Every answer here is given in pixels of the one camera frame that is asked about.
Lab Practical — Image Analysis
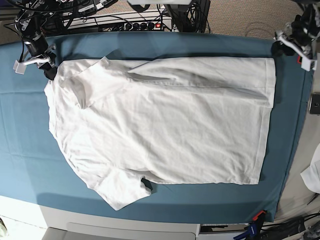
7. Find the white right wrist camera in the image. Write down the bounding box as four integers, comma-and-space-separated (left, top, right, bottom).
13, 57, 51, 75

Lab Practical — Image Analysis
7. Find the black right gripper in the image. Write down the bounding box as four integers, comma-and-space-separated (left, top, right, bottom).
23, 37, 58, 81

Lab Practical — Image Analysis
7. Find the blue spring clamp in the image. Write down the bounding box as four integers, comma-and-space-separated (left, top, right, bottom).
233, 223, 262, 240

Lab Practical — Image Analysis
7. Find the silver device at edge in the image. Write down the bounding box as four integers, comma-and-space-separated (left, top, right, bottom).
309, 92, 320, 116

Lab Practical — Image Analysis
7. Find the white cloth at edge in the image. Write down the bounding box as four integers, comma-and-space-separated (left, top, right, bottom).
300, 161, 320, 194

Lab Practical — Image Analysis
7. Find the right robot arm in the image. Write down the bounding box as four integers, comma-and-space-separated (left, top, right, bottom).
13, 0, 63, 80

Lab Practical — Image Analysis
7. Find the orange black corner clamp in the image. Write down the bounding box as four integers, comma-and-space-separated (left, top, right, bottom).
252, 210, 268, 225

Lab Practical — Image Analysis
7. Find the black cable bundle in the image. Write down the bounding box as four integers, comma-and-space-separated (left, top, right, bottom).
157, 0, 212, 34

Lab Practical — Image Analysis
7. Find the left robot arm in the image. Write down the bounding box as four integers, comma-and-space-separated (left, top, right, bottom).
271, 0, 320, 60

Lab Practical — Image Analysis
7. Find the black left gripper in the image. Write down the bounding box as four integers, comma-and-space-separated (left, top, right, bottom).
271, 14, 315, 57

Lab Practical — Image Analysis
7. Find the white T-shirt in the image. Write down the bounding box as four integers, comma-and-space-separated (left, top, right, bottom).
44, 57, 276, 211

